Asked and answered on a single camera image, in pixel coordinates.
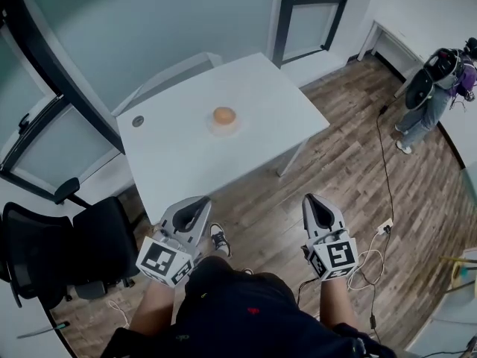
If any dark pen with green tip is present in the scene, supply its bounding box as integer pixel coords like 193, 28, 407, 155
16, 321, 70, 339

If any thin white floor cable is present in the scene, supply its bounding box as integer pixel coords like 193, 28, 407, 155
107, 299, 130, 327

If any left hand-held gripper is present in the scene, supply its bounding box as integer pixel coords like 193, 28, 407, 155
136, 196, 212, 289

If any long black floor cable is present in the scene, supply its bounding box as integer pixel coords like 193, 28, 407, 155
375, 104, 396, 234

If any black office chair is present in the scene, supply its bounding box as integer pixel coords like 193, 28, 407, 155
0, 177, 141, 311

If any black window frame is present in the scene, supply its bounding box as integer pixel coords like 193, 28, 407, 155
271, 0, 355, 65
0, 0, 126, 175

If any white table leg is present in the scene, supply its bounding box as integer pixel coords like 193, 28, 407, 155
276, 138, 309, 178

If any person's black shirt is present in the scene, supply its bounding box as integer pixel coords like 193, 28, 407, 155
100, 255, 396, 358

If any yellow cleaning tool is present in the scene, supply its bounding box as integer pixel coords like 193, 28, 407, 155
439, 251, 477, 286

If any person's right forearm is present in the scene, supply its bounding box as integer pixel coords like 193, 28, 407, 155
318, 277, 361, 330

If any white looped cable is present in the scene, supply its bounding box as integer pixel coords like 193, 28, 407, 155
346, 233, 385, 290

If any person's left forearm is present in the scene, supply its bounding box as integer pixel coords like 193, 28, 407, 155
128, 280, 176, 337

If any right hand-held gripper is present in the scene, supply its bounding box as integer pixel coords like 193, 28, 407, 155
301, 195, 359, 282

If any orange fruit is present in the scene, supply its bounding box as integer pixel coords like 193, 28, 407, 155
212, 106, 236, 125

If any person's left white shoe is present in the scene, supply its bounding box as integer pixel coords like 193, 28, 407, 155
209, 222, 233, 259

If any white corner desk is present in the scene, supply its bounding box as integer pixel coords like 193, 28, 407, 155
356, 20, 426, 85

